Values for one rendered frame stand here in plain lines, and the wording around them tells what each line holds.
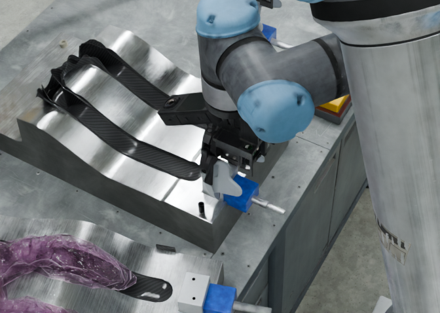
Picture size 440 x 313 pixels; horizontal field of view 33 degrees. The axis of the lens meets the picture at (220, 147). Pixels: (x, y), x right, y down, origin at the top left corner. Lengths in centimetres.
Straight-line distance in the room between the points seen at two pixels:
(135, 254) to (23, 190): 28
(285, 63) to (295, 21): 74
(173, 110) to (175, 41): 49
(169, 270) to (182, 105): 25
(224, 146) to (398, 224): 50
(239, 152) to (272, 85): 22
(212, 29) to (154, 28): 71
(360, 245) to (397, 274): 159
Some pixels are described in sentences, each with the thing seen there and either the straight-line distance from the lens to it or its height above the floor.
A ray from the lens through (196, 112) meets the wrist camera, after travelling 102.
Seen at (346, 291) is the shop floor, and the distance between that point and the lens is 210.
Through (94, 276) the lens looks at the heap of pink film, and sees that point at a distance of 110.
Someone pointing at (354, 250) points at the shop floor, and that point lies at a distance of 217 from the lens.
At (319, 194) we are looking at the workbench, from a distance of 170.
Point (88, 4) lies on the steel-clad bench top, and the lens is 166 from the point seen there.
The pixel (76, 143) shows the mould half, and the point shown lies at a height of 91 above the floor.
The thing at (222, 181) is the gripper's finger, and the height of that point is 96.
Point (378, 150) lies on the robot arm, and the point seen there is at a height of 142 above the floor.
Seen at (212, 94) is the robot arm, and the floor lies 114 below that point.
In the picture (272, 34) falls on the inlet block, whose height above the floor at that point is 94.
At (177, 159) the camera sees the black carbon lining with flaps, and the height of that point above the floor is 88.
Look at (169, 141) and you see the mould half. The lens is 124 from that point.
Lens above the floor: 183
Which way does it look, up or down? 51 degrees down
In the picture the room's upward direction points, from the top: 4 degrees counter-clockwise
